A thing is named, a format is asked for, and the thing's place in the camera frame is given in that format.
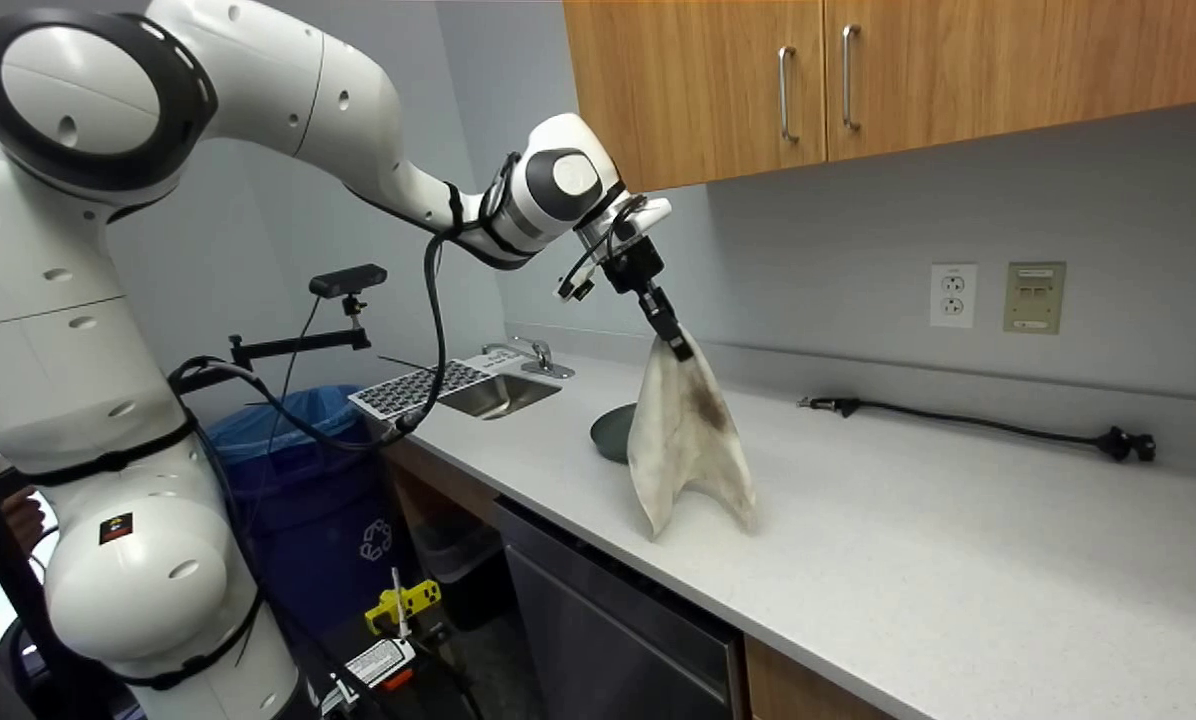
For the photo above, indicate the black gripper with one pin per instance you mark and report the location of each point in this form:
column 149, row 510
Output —
column 632, row 270

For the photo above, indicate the white stained cloth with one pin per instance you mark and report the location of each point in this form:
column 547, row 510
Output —
column 685, row 437

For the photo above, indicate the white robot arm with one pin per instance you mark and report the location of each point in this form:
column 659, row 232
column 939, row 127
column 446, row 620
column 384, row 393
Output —
column 96, row 117

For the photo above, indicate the person's hand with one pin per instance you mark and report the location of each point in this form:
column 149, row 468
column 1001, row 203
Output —
column 27, row 518

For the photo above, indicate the dark green plate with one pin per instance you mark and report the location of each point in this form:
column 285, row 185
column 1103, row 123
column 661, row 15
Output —
column 608, row 434

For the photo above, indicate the stainless steel sink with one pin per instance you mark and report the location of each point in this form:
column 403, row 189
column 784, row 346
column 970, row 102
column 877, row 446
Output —
column 506, row 379

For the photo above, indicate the wooden upper cabinet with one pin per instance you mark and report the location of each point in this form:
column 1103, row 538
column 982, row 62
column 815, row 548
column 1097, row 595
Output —
column 685, row 88

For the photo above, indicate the wooden cabinet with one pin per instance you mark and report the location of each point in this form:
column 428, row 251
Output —
column 782, row 691
column 685, row 88

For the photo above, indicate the stainless dishwasher front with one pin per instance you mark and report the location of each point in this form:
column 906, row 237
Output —
column 608, row 640

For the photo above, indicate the yellow clamp tool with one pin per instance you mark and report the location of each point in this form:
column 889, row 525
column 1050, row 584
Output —
column 404, row 610

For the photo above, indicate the wooden lower cabinet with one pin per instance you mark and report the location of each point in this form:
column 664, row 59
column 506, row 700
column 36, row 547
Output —
column 782, row 691

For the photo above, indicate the blue recycling bin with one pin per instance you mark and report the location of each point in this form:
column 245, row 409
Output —
column 313, row 512

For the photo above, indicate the black tripod stand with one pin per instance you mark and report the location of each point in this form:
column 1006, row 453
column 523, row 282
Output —
column 18, row 582

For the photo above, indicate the left silver cabinet handle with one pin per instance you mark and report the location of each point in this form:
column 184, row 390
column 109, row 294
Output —
column 784, row 117

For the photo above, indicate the silver cabinet handle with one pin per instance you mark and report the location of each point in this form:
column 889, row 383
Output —
column 784, row 117
column 849, row 35

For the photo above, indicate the white wall outlet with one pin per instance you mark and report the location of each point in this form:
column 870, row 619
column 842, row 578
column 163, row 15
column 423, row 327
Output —
column 953, row 299

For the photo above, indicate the black camera on mount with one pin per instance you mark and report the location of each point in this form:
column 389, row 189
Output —
column 346, row 282

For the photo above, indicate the right silver cabinet handle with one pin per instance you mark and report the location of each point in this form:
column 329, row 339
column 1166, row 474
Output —
column 849, row 35

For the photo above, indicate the beige wall switch plate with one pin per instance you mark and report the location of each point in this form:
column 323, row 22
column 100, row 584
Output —
column 1033, row 299

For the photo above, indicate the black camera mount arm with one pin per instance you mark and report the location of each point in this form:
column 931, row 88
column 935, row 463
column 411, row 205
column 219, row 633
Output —
column 241, row 352

